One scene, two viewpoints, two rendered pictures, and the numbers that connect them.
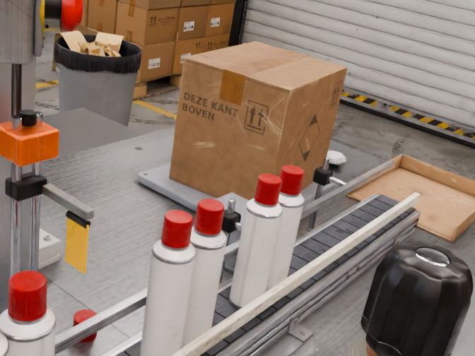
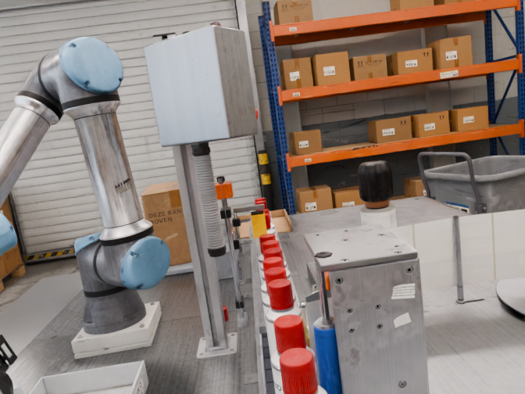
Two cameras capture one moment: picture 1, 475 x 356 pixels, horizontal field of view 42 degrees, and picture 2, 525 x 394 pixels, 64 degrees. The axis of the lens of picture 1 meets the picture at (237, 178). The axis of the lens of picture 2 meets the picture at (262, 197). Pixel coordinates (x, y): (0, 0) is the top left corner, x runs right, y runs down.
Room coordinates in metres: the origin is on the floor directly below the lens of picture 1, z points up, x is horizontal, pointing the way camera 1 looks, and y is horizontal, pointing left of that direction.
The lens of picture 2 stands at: (-0.22, 0.64, 1.30)
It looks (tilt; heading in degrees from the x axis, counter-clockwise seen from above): 10 degrees down; 325
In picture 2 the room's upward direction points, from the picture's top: 8 degrees counter-clockwise
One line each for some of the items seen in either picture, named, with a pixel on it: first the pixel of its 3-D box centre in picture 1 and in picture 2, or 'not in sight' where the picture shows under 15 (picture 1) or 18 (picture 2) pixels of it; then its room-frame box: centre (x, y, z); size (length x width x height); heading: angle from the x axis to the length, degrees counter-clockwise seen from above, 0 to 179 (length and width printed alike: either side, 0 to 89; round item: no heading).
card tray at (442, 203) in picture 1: (423, 193); (261, 223); (1.37, -0.45, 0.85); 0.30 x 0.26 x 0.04; 146
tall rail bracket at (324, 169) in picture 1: (327, 198); (243, 231); (1.11, -0.18, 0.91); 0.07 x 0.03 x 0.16; 56
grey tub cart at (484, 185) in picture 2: not in sight; (490, 209); (1.28, -2.38, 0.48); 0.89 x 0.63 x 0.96; 78
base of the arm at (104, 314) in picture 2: not in sight; (112, 302); (0.84, 0.39, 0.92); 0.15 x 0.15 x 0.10
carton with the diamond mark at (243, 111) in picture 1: (259, 121); (182, 218); (1.29, -0.03, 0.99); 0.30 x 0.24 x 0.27; 154
